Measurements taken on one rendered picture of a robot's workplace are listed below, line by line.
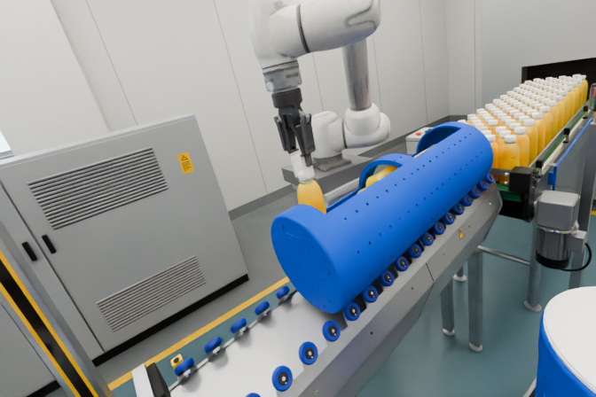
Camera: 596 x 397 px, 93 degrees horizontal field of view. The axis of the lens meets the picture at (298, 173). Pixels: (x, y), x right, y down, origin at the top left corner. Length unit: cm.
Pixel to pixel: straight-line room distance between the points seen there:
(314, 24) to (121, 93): 282
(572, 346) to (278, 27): 79
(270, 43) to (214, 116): 280
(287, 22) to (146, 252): 188
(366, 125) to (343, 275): 83
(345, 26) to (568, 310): 69
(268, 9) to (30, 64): 258
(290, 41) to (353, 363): 78
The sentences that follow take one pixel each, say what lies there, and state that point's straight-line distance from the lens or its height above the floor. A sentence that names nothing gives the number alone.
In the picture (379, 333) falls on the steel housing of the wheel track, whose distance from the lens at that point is 89.
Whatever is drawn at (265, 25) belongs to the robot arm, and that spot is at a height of 166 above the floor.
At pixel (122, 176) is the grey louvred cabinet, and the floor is 119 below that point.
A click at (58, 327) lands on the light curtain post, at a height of 111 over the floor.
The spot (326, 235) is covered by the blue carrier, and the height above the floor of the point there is 120.
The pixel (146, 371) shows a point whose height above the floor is 108.
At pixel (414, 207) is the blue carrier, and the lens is 85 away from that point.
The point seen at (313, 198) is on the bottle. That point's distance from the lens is 77.
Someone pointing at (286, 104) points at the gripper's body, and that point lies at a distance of 69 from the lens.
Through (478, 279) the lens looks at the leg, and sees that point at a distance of 164.
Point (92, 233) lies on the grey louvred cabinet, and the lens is 219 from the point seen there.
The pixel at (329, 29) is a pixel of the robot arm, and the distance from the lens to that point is 65.
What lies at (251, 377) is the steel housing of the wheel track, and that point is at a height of 93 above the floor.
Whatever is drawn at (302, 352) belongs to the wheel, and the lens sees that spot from 74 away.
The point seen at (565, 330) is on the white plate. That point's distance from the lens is 73.
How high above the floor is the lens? 155
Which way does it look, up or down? 19 degrees down
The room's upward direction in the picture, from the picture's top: 13 degrees counter-clockwise
